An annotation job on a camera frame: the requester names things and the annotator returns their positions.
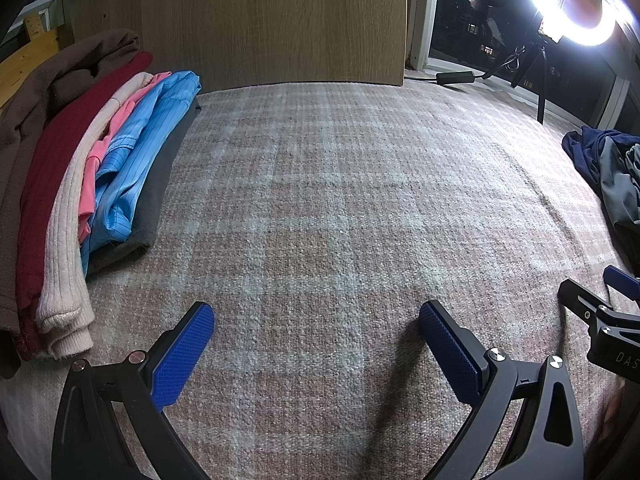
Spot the dark grey folded garment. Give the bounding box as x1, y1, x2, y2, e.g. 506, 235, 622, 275
86, 97, 202, 275

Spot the cream ribbed sweater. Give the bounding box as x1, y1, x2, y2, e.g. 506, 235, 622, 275
36, 72, 153, 361

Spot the black tripod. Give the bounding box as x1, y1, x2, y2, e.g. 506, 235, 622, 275
510, 15, 563, 124

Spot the black cable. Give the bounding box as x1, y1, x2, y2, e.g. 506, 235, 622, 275
472, 45, 528, 81

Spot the stack of folded clothes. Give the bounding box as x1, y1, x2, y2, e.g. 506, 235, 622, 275
0, 30, 142, 380

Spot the pink garment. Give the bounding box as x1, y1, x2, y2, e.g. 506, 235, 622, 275
75, 72, 173, 241

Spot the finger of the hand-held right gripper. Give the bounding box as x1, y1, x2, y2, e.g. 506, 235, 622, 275
602, 265, 640, 306
558, 279, 615, 333

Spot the light grey garment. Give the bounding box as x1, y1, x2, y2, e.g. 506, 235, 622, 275
597, 137, 640, 233

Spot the yellow wooden board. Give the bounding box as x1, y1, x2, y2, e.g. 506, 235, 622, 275
0, 15, 76, 108

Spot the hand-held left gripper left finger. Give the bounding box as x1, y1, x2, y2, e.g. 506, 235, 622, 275
51, 301, 216, 480

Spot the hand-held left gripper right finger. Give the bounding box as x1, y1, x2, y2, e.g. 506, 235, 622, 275
418, 300, 586, 480

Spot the white ring light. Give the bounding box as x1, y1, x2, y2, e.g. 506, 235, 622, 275
515, 0, 633, 48

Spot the navy blue garment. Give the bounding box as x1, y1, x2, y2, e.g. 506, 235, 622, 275
561, 129, 640, 201

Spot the wooden panel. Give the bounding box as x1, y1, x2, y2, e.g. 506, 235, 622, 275
72, 0, 408, 93

